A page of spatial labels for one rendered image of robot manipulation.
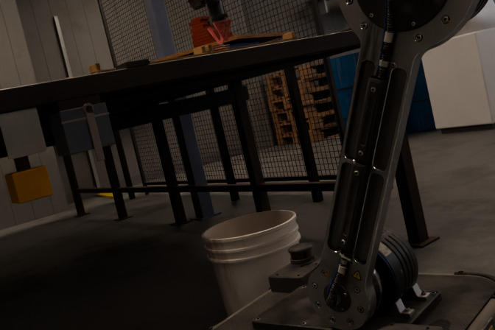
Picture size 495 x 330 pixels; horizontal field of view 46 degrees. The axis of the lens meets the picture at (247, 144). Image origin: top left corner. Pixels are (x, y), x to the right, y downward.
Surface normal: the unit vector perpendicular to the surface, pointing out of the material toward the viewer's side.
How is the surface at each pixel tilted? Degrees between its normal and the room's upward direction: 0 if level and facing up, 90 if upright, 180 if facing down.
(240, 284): 93
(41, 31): 90
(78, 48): 90
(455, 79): 90
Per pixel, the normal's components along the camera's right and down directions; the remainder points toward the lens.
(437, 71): -0.80, 0.23
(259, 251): 0.14, 0.10
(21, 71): 0.49, -0.04
